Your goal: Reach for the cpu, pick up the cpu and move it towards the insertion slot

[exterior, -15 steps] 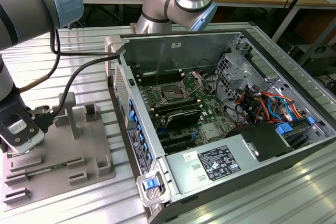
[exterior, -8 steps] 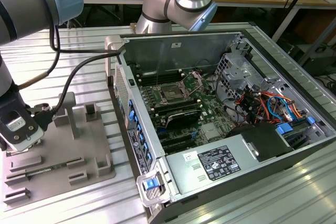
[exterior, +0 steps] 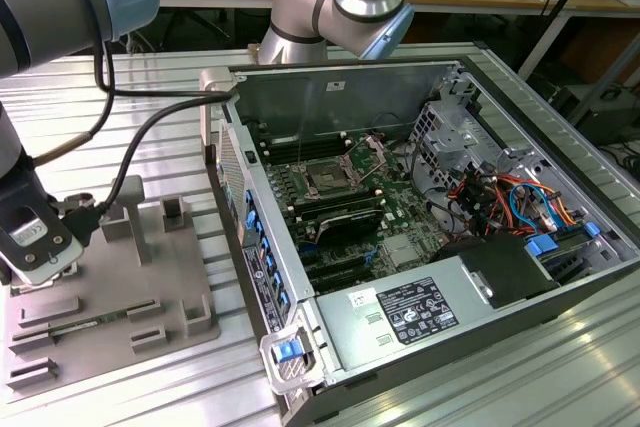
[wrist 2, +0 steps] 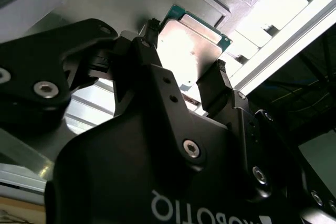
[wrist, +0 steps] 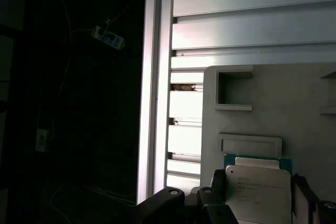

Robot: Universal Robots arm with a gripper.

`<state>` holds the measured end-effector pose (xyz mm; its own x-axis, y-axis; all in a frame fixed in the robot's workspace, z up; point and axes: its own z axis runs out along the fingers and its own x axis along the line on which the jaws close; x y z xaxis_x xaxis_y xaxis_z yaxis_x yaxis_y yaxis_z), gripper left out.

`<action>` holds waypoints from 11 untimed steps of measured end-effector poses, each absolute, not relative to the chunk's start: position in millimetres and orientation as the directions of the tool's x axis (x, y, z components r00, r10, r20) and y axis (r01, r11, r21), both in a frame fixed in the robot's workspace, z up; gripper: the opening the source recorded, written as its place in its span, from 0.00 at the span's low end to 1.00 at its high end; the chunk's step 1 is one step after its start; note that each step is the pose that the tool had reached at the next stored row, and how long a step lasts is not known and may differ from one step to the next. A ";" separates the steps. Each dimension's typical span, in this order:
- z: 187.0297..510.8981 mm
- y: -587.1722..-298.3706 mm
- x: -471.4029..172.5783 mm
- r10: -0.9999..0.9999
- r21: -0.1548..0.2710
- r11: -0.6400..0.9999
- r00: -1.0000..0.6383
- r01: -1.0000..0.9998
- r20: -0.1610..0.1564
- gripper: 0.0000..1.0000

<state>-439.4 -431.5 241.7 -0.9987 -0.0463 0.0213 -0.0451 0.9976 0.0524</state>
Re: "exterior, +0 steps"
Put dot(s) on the silver metal disk bay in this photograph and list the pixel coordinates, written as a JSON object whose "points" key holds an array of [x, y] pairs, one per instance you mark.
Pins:
{"points": [[450, 137]]}

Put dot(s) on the silver power supply box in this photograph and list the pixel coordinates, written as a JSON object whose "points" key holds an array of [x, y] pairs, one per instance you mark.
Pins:
{"points": [[400, 307]]}

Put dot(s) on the open black PC case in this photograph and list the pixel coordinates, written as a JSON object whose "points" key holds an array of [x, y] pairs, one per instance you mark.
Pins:
{"points": [[350, 84]]}

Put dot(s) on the CPU socket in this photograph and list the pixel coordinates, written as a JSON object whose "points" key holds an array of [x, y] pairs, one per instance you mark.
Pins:
{"points": [[325, 177]]}

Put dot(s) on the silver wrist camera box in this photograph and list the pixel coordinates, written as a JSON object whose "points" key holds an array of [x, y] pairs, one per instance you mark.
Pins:
{"points": [[37, 242]]}

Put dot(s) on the black RAM slot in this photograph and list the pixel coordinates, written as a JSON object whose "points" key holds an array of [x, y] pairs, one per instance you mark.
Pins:
{"points": [[305, 150], [305, 138], [336, 206], [334, 200], [305, 144], [338, 213], [332, 193], [305, 156]]}

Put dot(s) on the silver chipset heat sink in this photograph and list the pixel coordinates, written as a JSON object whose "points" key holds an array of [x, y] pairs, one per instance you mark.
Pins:
{"points": [[401, 250]]}

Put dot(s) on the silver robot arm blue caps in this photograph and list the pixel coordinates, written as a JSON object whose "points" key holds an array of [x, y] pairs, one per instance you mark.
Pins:
{"points": [[50, 7]]}

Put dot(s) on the black expansion slot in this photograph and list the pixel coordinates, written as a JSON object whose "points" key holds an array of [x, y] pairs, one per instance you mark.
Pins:
{"points": [[342, 278], [337, 266]]}

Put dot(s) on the black plastic shroud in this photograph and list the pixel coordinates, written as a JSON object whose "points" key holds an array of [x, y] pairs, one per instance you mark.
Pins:
{"points": [[500, 259]]}

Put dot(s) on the green motherboard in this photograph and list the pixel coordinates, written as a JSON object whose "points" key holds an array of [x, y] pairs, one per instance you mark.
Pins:
{"points": [[405, 212]]}

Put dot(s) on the black expansion card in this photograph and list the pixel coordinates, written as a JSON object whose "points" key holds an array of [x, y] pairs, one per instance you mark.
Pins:
{"points": [[350, 229]]}

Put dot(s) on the green RAM stick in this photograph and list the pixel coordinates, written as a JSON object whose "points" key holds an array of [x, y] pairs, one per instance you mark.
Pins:
{"points": [[95, 321]]}

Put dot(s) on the grey parts rack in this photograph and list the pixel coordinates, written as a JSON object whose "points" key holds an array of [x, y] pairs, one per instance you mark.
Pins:
{"points": [[165, 267]]}

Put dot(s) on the blue disk carrier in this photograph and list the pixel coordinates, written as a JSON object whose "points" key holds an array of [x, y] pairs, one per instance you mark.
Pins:
{"points": [[542, 247]]}

